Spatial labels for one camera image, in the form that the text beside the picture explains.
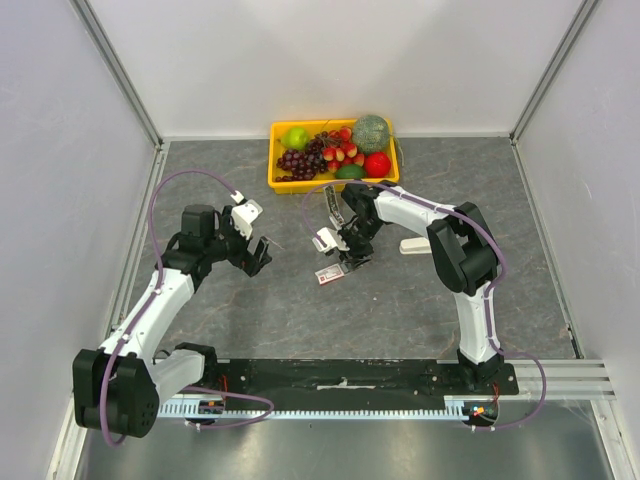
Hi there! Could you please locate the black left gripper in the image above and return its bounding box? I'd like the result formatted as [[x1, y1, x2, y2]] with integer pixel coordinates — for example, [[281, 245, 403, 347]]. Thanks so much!
[[204, 206, 271, 276]]

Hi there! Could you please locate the red white staple box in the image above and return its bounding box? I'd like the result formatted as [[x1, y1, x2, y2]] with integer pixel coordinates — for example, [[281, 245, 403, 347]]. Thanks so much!
[[315, 262, 357, 286]]

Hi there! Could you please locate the green white stapler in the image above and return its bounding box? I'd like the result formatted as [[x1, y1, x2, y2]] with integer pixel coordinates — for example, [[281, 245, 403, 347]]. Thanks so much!
[[323, 185, 346, 230]]

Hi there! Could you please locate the white rectangular case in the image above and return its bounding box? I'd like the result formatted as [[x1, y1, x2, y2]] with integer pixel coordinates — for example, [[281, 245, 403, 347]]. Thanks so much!
[[399, 237, 432, 255]]

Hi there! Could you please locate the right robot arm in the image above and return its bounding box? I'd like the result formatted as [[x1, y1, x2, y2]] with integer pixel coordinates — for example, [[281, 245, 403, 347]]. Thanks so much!
[[338, 182, 509, 394]]

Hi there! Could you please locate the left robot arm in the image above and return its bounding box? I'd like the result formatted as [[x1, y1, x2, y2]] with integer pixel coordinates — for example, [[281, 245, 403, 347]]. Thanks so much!
[[72, 200, 271, 438]]

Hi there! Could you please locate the green lime fruit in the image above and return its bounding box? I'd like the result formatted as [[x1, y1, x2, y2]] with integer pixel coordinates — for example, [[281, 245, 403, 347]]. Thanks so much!
[[334, 164, 366, 180]]

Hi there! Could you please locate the dark purple grape bunch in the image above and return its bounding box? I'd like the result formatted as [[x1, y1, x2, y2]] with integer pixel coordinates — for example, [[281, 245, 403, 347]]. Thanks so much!
[[275, 133, 328, 182]]

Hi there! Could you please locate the red strawberry cluster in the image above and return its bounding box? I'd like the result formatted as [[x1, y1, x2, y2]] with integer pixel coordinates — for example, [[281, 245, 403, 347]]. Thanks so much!
[[319, 126, 365, 174]]

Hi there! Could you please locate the green pear fruit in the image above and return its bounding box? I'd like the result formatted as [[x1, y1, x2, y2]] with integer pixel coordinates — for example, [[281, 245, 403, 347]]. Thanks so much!
[[279, 126, 310, 150]]

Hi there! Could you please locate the green netted melon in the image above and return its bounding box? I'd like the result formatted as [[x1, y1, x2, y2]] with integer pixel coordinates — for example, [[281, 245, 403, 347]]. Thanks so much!
[[352, 114, 391, 155]]

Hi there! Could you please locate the yellow plastic tray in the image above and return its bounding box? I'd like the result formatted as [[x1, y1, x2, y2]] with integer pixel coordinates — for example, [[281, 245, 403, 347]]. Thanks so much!
[[267, 115, 401, 194]]

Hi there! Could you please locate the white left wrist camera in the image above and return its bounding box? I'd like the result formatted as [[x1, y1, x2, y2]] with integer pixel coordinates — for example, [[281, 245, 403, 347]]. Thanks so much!
[[231, 191, 263, 240]]

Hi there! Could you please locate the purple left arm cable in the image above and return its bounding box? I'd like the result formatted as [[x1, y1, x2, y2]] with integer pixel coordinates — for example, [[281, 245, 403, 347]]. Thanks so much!
[[99, 169, 276, 447]]

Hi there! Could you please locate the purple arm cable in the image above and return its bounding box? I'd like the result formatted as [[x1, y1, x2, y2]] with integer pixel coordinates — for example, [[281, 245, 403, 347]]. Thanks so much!
[[301, 182, 549, 432], [99, 169, 276, 447]]

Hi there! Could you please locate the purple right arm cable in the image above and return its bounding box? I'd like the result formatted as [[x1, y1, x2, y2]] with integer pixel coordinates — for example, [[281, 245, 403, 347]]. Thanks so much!
[[301, 182, 549, 432]]

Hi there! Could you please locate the grey slotted cable duct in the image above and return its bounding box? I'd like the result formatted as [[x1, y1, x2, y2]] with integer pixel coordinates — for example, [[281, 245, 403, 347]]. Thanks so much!
[[157, 395, 504, 420]]

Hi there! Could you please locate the aluminium frame rail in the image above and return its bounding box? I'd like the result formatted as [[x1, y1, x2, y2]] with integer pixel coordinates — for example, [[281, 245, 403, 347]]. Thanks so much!
[[69, 356, 617, 400]]

